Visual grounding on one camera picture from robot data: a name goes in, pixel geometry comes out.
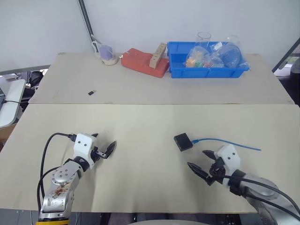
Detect orange-red folded cloth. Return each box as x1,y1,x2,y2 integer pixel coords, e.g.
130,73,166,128
120,48,170,79

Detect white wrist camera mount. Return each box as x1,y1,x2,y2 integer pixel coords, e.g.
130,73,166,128
216,144,241,188
73,133,98,170

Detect blue cable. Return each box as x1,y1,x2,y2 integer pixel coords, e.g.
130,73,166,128
190,138,262,152

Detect bag of coloured toys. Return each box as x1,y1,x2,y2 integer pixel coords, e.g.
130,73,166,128
186,45,226,69

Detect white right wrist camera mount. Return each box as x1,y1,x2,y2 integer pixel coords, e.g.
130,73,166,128
216,144,241,188

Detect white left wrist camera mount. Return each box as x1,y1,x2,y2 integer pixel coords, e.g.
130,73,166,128
73,133,98,170

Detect white side desk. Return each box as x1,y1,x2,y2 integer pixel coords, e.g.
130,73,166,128
0,79,26,129

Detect wooden block with holes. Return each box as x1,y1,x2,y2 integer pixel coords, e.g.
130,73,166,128
149,42,168,69

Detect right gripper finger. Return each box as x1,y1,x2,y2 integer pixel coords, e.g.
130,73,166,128
187,162,210,180
202,150,219,162

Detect white clamp bracket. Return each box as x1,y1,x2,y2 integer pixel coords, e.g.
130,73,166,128
90,34,102,53

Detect blue plastic bin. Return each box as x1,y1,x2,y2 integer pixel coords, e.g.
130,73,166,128
166,41,250,79

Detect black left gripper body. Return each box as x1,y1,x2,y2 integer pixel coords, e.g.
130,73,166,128
90,146,109,163

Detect clear plastic bags with items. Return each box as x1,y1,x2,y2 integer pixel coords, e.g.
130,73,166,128
210,35,247,68

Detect slotted metal rail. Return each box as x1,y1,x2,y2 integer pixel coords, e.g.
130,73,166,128
76,0,97,45

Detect black metal frame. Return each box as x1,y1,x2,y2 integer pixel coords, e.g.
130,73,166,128
271,37,300,74

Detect clear glass beaker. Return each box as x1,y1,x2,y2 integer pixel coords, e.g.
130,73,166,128
196,31,212,48

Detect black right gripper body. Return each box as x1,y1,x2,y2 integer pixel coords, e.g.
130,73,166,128
206,157,227,187

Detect glass cup with purple cloth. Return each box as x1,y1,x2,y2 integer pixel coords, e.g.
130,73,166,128
97,43,118,67

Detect small black box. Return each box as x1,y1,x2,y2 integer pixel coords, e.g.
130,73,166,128
173,133,194,152

